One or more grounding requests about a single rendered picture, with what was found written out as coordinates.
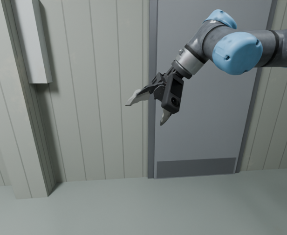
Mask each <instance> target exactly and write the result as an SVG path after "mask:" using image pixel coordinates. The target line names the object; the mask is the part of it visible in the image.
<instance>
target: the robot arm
mask: <svg viewBox="0 0 287 235"><path fill-rule="evenodd" d="M178 52H179V54H178V55H177V56H176V57H175V60H174V61H173V62H172V63H171V64H172V66H171V68H170V69H169V70H168V71H167V72H166V73H164V74H161V73H160V72H158V73H157V75H156V76H155V77H154V78H153V80H152V81H151V82H150V84H149V85H147V86H145V87H144V88H143V89H142V90H140V89H138V90H136V91H135V92H134V94H133V96H132V97H131V98H129V99H128V101H127V102H126V103H125V106H131V105H132V104H135V103H138V102H139V101H142V100H144V101H146V100H148V99H149V97H150V94H152V93H153V95H154V99H155V100H156V99H158V100H159V101H161V103H162V104H161V107H162V108H163V114H162V119H161V121H160V125H161V126H162V125H163V124H164V123H165V122H166V121H167V120H168V119H169V117H170V116H171V115H172V114H175V113H177V112H179V108H180V103H181V97H182V91H183V85H184V81H183V80H182V78H183V77H185V78H187V79H190V78H191V77H192V75H195V74H196V73H197V72H198V71H199V70H200V69H201V68H202V67H203V65H204V64H205V63H206V62H207V61H208V60H209V59H210V60H211V61H212V62H213V63H214V64H215V65H216V66H217V67H218V68H219V69H220V70H222V71H224V72H226V73H227V74H230V75H241V74H243V73H245V72H248V71H250V70H251V69H252V68H258V67H283V68H287V29H284V30H237V24H236V22H235V21H234V19H233V18H232V17H231V16H230V15H229V14H227V13H226V12H224V11H222V10H220V9H217V10H214V11H213V12H212V13H211V15H210V16H209V17H208V18H207V19H206V20H204V22H203V23H202V25H201V26H200V28H199V29H198V30H197V31H196V33H195V34H194V35H193V36H192V38H191V39H190V40H189V41H188V42H187V44H186V45H185V46H184V47H183V49H180V50H179V51H178Z"/></svg>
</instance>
